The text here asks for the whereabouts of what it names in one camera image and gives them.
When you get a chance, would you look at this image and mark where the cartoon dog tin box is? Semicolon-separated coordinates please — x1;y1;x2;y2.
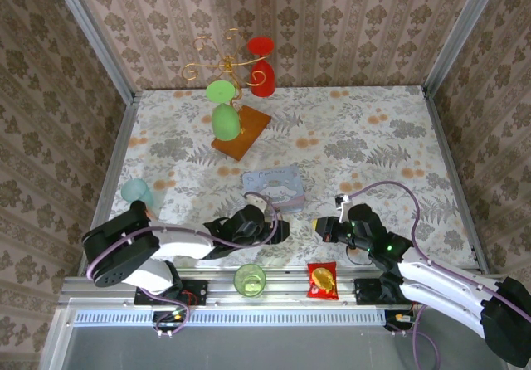
241;163;306;215

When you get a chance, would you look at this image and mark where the red snack packet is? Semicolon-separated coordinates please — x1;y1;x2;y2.
306;261;340;301

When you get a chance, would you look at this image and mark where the clear green plastic cup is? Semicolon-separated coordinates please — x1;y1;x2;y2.
233;263;267;299

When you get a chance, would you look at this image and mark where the floral tablecloth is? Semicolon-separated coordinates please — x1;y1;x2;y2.
97;85;478;270

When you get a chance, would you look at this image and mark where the pale teal plastic cup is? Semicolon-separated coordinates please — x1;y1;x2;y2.
120;178;155;210

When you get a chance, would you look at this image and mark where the green wine glass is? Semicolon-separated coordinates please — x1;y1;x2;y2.
206;80;241;142

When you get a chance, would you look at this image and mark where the red wine glass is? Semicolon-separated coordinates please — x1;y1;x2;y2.
246;36;276;98

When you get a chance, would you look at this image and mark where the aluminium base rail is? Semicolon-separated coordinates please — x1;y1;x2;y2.
57;266;514;308

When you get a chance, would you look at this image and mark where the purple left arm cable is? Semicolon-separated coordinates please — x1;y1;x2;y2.
85;191;280;282

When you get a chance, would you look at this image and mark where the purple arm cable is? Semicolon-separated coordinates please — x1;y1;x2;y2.
336;181;531;318
85;191;280;282

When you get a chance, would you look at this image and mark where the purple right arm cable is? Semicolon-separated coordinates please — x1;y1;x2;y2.
336;181;531;318

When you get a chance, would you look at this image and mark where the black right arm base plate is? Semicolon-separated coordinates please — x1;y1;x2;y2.
354;276;431;306

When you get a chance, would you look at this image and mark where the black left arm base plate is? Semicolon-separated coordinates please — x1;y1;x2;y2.
134;278;208;307

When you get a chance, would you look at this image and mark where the white slotted cable duct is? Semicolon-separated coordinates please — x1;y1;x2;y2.
72;309;386;328

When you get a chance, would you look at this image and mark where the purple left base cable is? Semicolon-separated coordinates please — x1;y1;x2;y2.
139;286;192;338

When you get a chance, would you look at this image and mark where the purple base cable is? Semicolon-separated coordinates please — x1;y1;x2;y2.
139;286;192;338
408;303;441;370

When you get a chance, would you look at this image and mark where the gold wire glass rack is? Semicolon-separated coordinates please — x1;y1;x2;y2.
183;28;273;163

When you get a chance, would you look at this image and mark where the aluminium side rail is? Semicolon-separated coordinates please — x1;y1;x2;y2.
421;86;491;275
77;95;141;278

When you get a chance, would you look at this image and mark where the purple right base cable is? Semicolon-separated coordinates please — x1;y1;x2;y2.
408;303;441;370

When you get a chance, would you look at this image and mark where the aluminium frame post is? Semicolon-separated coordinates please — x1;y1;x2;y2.
421;0;505;97
47;0;141;105

